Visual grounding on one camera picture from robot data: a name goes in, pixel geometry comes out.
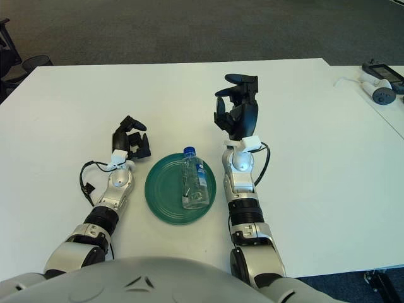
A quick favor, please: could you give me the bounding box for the thin white cable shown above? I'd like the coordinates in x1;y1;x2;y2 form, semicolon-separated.
334;77;364;88

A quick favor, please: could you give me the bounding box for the black wire mesh wastebasket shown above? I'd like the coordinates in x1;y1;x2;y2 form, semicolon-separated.
21;55;54;73

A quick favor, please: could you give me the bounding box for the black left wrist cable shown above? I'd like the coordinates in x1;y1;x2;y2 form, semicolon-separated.
78;160;116;206

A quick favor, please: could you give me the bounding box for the black office chair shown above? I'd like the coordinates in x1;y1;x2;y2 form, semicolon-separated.
0;18;23;102

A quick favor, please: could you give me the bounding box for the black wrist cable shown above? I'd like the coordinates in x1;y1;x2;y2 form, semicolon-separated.
78;160;116;206
252;141;271;187

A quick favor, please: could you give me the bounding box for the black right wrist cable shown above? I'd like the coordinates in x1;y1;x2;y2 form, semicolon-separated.
252;141;271;187

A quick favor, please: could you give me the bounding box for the white grey handheld controller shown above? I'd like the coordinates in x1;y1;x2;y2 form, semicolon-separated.
361;78;397;105

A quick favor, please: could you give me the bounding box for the dark table leg with caster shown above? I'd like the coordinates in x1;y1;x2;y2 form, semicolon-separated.
362;270;404;303

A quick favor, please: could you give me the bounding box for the black handheld device with screen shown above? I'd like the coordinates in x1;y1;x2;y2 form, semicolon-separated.
362;59;404;94

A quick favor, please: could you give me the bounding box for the green ribbed plate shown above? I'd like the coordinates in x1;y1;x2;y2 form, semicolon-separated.
144;152;218;225

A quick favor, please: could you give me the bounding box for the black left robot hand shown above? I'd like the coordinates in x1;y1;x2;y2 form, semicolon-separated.
112;115;152;161

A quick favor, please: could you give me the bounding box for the silver robot torso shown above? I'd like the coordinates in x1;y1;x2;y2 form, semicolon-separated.
3;256;269;303

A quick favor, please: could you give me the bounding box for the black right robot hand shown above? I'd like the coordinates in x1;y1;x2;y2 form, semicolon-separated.
213;73;260;141

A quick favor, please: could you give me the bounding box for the clear bottle with blue cap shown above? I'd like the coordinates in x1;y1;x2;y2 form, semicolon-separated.
181;146;211;210

